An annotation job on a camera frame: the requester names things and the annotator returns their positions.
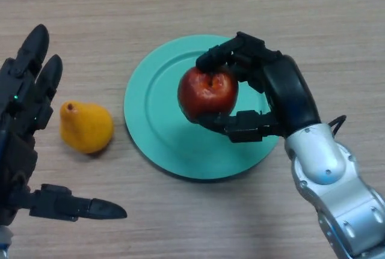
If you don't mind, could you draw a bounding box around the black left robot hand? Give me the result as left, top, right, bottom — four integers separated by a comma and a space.
0, 23, 128, 228

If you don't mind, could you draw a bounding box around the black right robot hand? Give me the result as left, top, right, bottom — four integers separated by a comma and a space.
185, 31, 321, 144

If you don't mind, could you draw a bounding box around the red apple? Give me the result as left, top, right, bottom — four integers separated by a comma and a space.
177, 66, 239, 121

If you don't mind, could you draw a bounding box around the green round plate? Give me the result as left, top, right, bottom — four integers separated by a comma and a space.
123, 33, 280, 180

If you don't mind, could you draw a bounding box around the yellow pear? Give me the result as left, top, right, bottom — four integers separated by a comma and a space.
59, 100, 114, 154

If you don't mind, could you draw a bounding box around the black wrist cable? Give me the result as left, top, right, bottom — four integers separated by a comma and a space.
327, 115, 347, 136

